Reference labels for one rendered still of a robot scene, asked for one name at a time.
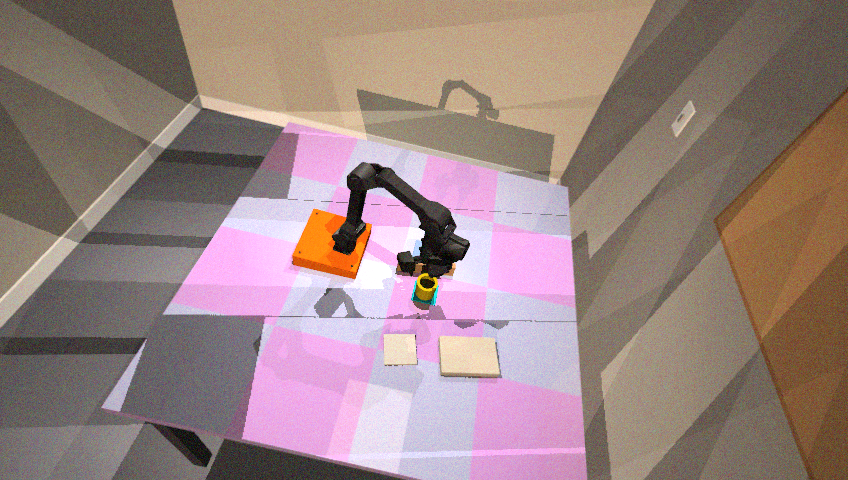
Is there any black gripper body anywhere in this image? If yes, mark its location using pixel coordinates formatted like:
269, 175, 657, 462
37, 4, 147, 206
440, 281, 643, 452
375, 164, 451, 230
397, 238, 459, 273

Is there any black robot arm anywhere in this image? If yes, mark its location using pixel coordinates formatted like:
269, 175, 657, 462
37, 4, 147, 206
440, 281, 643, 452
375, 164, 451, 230
332, 162, 470, 278

